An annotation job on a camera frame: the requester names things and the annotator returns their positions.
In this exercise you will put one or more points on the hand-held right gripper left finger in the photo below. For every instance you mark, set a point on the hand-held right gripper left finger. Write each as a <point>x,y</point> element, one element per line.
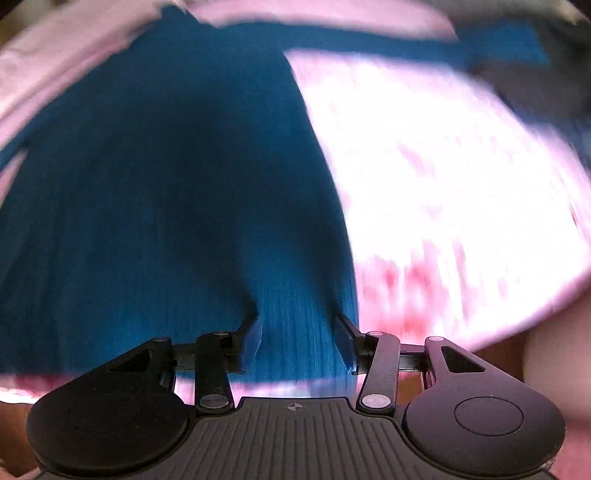
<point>251,346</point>

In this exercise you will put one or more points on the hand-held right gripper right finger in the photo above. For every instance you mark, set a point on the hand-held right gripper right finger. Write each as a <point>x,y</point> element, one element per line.
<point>346,344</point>

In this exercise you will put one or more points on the blue fleece garment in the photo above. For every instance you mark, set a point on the blue fleece garment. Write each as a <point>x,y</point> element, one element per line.
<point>161,207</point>

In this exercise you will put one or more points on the pink floral blanket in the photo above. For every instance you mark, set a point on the pink floral blanket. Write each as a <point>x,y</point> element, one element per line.
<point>438,184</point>

